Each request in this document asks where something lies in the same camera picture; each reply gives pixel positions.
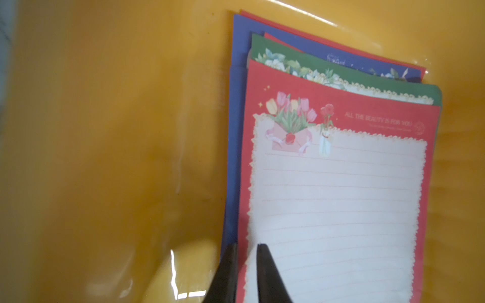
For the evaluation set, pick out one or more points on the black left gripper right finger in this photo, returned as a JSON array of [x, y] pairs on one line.
[[271, 288]]

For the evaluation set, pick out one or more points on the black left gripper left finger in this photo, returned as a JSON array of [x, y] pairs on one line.
[[224, 284]]

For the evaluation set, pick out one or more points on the red tulip stationery paper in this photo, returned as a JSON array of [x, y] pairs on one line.
[[336, 185]]

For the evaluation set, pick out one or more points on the yellow plastic storage box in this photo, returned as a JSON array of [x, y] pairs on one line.
[[114, 142]]

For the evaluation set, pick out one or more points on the blue stationery paper lower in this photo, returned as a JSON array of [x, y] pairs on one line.
[[237, 92]]

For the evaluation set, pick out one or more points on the blue stationery paper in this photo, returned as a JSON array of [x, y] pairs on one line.
[[244, 28], [237, 92]]

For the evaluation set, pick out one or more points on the red stationery paper bottom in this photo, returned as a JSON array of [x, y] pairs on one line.
[[330, 43]]

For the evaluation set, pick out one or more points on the blue stationery paper bottom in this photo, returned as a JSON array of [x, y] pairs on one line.
[[244, 28]]

